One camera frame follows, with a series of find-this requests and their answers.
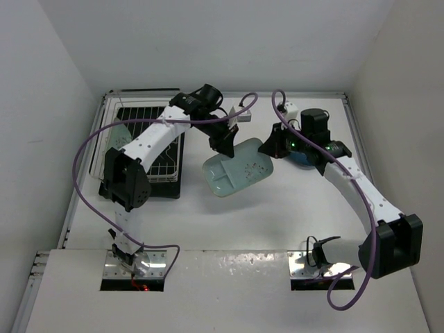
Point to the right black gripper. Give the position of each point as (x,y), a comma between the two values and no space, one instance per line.
(273,145)

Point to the metal base plate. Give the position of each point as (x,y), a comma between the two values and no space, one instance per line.
(147,265)
(302,267)

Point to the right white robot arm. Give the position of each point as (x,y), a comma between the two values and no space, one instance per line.
(394,239)

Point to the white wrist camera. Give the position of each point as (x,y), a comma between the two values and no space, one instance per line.
(290,111)
(243,117)

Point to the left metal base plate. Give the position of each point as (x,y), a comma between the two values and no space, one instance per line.
(147,265)

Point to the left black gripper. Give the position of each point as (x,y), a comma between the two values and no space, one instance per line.
(223,142)

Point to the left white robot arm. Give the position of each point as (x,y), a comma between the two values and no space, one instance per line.
(125,179)

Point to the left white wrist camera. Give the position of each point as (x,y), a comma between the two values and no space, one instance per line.
(243,117)

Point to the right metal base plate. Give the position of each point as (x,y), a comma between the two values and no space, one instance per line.
(302,267)

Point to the light green plate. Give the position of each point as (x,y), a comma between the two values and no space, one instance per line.
(118,137)
(226,176)

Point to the white wire dish rack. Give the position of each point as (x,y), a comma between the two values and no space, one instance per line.
(124,101)

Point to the dark blue leaf dish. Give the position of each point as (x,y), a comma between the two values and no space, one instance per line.
(300,160)

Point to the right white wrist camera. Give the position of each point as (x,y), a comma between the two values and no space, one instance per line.
(290,111)

